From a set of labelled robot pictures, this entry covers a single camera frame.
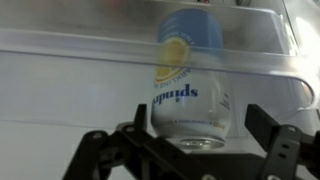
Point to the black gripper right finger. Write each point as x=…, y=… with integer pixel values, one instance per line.
x=280, y=143

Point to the clear plastic door bin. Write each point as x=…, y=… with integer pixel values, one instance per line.
x=66, y=43

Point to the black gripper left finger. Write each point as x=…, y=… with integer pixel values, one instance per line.
x=133, y=146

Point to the white blue Spindrift can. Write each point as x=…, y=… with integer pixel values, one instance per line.
x=190, y=110

